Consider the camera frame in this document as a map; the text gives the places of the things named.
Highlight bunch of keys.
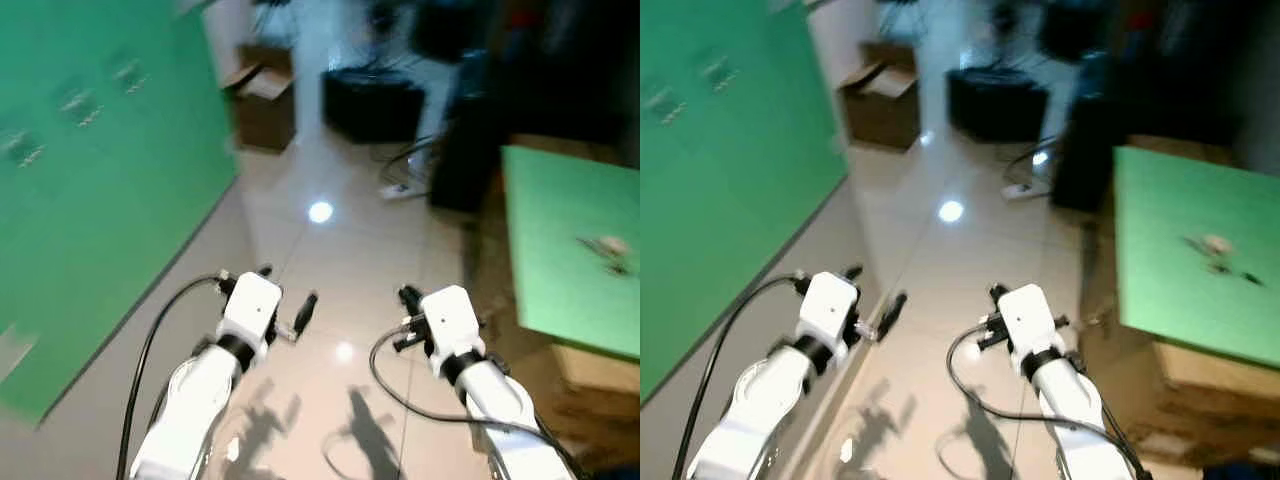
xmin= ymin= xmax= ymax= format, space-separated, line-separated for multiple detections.
xmin=577 ymin=234 xmax=637 ymax=279
xmin=1184 ymin=232 xmax=1264 ymax=287

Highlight open brown cardboard box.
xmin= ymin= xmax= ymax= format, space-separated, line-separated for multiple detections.
xmin=221 ymin=42 xmax=298 ymax=154
xmin=838 ymin=42 xmax=922 ymax=152

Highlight green table cloth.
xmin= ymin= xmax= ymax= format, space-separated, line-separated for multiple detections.
xmin=1113 ymin=145 xmax=1280 ymax=368
xmin=500 ymin=145 xmax=641 ymax=362

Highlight tall black cabinet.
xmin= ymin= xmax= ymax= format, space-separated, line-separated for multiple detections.
xmin=429 ymin=50 xmax=512 ymax=212
xmin=1050 ymin=50 xmax=1132 ymax=212

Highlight low black case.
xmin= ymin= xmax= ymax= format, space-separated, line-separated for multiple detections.
xmin=945 ymin=65 xmax=1050 ymax=145
xmin=321 ymin=67 xmax=427 ymax=145

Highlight brown wooden table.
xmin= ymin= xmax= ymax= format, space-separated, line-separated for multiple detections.
xmin=1075 ymin=134 xmax=1280 ymax=473
xmin=464 ymin=134 xmax=641 ymax=473

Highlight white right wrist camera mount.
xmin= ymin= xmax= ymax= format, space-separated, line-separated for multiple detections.
xmin=419 ymin=285 xmax=487 ymax=364
xmin=996 ymin=284 xmax=1064 ymax=362

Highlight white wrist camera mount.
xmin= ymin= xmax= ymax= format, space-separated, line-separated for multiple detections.
xmin=795 ymin=271 xmax=862 ymax=352
xmin=996 ymin=284 xmax=1064 ymax=362
xmin=217 ymin=272 xmax=284 ymax=347
xmin=419 ymin=285 xmax=487 ymax=364

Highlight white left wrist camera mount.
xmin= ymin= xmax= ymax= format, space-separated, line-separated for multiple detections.
xmin=217 ymin=272 xmax=284 ymax=347
xmin=795 ymin=271 xmax=862 ymax=352

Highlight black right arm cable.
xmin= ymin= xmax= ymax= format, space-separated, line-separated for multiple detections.
xmin=368 ymin=324 xmax=593 ymax=480
xmin=944 ymin=321 xmax=1153 ymax=480

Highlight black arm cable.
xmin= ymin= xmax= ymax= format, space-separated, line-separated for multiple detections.
xmin=944 ymin=321 xmax=1153 ymax=480
xmin=671 ymin=274 xmax=812 ymax=480
xmin=116 ymin=274 xmax=237 ymax=480
xmin=368 ymin=324 xmax=593 ymax=480

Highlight green wall sheet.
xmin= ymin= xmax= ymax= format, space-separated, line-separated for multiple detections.
xmin=640 ymin=0 xmax=852 ymax=403
xmin=0 ymin=0 xmax=240 ymax=427

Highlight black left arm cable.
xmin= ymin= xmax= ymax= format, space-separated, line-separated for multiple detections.
xmin=116 ymin=274 xmax=237 ymax=480
xmin=671 ymin=274 xmax=812 ymax=480

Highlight clear adhesive metal wall hook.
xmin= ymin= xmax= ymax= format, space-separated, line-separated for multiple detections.
xmin=108 ymin=58 xmax=151 ymax=95
xmin=0 ymin=130 xmax=47 ymax=169
xmin=696 ymin=55 xmax=741 ymax=93
xmin=58 ymin=90 xmax=105 ymax=129
xmin=642 ymin=88 xmax=687 ymax=125

